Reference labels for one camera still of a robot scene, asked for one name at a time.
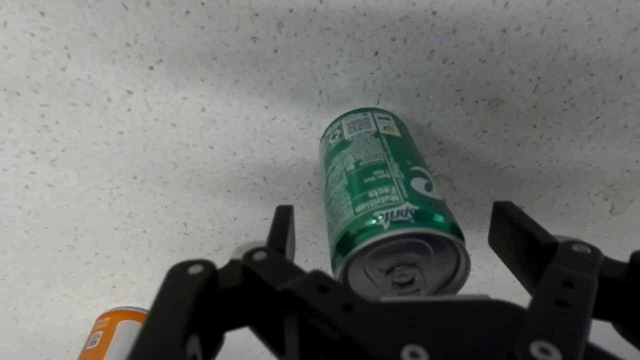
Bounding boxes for green sprite can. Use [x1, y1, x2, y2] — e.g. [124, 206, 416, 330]
[320, 109, 470, 301]

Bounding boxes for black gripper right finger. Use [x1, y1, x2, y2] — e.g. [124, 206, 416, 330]
[489, 202, 604, 360]

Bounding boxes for orange soda can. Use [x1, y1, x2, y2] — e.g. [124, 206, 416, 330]
[78, 307, 149, 360]

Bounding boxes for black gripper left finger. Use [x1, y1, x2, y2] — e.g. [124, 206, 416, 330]
[127, 206, 348, 360]

